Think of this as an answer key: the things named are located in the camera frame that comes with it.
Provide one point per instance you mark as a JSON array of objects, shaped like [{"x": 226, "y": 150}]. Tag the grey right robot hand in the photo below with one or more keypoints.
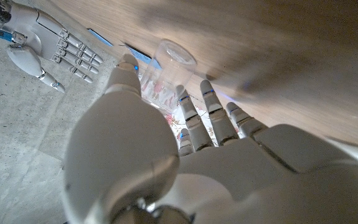
[{"x": 38, "y": 34}]

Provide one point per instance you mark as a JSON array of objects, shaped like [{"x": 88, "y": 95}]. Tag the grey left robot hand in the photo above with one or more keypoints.
[{"x": 228, "y": 186}]

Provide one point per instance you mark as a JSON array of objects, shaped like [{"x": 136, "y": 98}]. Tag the clear plastic medicine bottle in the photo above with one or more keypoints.
[{"x": 169, "y": 71}]

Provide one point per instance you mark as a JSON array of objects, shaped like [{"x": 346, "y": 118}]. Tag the blue sugar packet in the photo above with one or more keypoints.
[
  {"x": 141, "y": 56},
  {"x": 99, "y": 37}
]

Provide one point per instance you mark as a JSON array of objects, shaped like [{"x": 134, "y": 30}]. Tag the floral backdrop cloth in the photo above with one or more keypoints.
[{"x": 174, "y": 121}]

